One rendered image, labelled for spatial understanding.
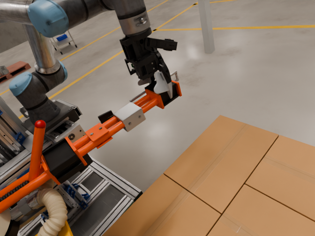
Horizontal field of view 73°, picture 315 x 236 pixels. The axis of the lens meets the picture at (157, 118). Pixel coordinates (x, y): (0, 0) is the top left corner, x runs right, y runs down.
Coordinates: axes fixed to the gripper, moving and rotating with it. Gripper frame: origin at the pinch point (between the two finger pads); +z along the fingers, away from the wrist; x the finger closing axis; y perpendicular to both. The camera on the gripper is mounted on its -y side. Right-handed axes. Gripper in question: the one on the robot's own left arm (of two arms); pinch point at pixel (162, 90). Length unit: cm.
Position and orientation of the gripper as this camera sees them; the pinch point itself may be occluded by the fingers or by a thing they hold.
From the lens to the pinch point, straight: 69.2
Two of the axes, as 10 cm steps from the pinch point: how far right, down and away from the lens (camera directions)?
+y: -7.6, 5.5, -3.5
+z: 2.7, 7.6, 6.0
